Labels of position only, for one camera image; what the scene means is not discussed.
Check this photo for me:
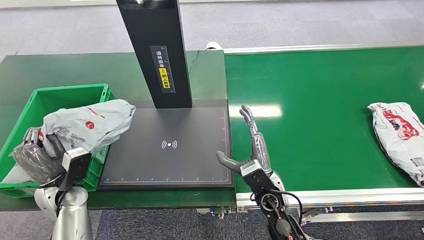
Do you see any silver conveyor frame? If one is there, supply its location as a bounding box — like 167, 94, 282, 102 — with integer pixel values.
223, 41, 424, 223

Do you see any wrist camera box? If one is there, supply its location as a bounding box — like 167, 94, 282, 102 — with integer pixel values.
61, 148, 92, 191
240, 159, 277, 193

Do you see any black inbound scanner machine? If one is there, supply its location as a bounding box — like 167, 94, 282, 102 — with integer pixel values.
97, 0, 235, 190

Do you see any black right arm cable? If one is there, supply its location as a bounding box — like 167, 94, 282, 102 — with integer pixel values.
250, 189, 304, 227

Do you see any grey courier bag, large red print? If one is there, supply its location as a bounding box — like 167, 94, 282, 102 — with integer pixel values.
367, 101, 424, 188

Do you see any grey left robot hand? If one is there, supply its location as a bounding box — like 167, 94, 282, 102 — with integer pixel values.
12, 127, 67, 185

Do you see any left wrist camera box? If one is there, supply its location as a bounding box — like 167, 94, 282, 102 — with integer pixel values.
61, 148, 92, 191

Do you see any grey courier bag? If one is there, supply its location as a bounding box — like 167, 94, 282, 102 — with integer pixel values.
367, 101, 424, 188
38, 98, 136, 158

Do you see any dark green table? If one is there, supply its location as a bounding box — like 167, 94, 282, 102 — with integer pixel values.
0, 50, 237, 212

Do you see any black and yellow instruction label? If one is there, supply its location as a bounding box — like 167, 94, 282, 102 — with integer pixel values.
149, 45, 176, 94

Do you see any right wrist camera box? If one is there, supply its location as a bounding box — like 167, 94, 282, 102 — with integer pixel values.
240, 159, 277, 193

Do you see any green plastic crate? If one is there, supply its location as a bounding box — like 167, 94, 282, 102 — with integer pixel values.
0, 83, 115, 199

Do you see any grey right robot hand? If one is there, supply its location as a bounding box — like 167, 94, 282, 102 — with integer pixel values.
215, 104, 273, 176

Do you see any green conveyor belt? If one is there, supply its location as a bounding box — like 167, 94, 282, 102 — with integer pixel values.
224, 46, 424, 193

